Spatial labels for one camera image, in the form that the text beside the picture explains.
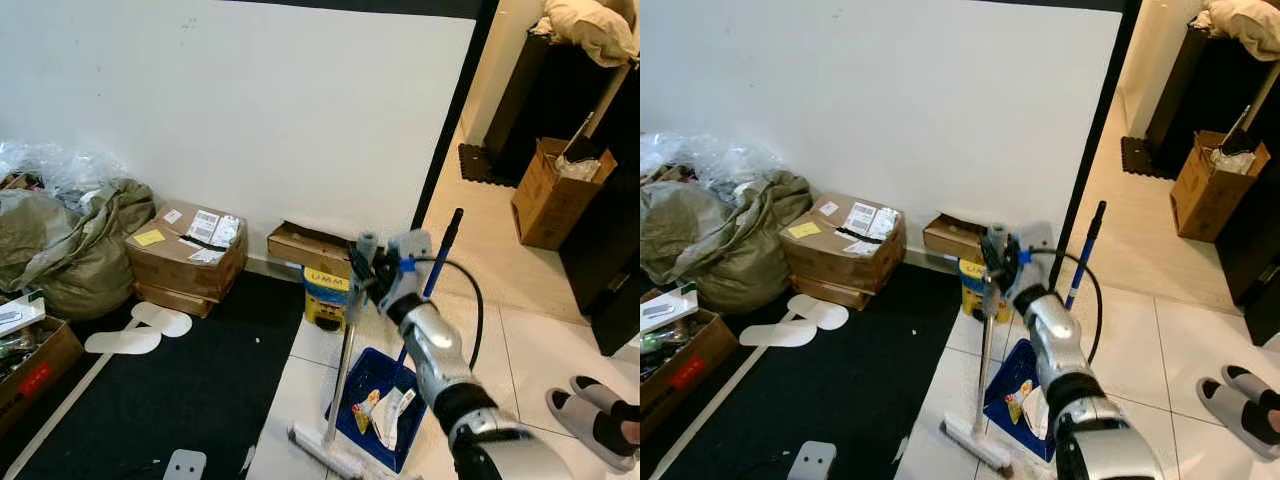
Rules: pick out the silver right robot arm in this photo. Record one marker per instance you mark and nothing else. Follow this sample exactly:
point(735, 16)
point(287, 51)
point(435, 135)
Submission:
point(440, 350)
point(1055, 345)

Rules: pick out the white floor strip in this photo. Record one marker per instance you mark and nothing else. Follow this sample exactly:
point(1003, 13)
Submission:
point(705, 410)
point(50, 412)

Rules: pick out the yellow bucket with blue band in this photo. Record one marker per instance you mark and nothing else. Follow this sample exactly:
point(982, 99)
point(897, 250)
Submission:
point(975, 292)
point(325, 300)

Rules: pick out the small torn cardboard box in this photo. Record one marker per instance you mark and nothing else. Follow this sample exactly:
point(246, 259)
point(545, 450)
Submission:
point(955, 240)
point(305, 250)

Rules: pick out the yellow snack packet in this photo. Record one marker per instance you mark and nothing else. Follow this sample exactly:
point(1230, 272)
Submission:
point(1016, 402)
point(364, 410)

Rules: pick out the white crumpled wrapper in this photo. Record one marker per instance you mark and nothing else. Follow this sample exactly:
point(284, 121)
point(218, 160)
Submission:
point(1037, 412)
point(395, 415)

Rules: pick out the sealed cardboard box with labels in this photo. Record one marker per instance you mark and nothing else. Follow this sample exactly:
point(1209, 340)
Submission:
point(835, 255)
point(180, 265)

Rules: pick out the small black foam mat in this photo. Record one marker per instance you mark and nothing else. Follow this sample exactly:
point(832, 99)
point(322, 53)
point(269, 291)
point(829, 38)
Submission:
point(1145, 158)
point(485, 166)

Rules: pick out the thin flattened cardboard box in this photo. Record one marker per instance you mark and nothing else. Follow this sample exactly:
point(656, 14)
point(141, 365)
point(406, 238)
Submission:
point(828, 293)
point(170, 300)

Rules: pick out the tall open cardboard box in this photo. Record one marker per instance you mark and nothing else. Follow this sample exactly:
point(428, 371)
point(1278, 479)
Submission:
point(1205, 195)
point(545, 205)

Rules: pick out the grey slipper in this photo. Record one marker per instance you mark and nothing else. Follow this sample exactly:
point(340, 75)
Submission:
point(590, 388)
point(1245, 380)
point(1220, 405)
point(568, 415)

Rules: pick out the black door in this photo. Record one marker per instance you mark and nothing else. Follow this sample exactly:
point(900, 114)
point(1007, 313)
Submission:
point(610, 270)
point(1262, 270)

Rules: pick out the black cabinet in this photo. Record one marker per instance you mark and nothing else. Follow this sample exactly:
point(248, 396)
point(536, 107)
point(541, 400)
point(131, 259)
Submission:
point(525, 100)
point(1190, 95)

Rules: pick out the olive green fabric sack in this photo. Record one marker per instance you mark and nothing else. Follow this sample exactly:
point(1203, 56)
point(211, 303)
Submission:
point(70, 255)
point(720, 245)

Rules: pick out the white flat booklet box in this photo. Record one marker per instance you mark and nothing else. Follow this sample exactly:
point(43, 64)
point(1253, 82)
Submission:
point(20, 312)
point(668, 308)

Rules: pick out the clear plastic bag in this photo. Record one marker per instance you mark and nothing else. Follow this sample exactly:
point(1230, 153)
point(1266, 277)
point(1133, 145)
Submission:
point(70, 165)
point(720, 158)

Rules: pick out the open cardboard box red label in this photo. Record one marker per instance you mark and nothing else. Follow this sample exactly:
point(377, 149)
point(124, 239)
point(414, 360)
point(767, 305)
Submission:
point(695, 375)
point(40, 380)

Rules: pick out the beige cloth bundle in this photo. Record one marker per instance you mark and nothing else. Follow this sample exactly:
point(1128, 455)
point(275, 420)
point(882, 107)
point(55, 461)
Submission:
point(1245, 25)
point(595, 30)

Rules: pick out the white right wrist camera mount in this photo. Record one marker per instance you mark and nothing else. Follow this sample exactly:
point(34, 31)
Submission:
point(1035, 258)
point(410, 265)

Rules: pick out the black door frame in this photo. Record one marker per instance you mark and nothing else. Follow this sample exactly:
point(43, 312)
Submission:
point(1105, 100)
point(459, 100)

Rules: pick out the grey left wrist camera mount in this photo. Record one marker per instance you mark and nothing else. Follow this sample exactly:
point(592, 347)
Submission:
point(185, 467)
point(812, 462)

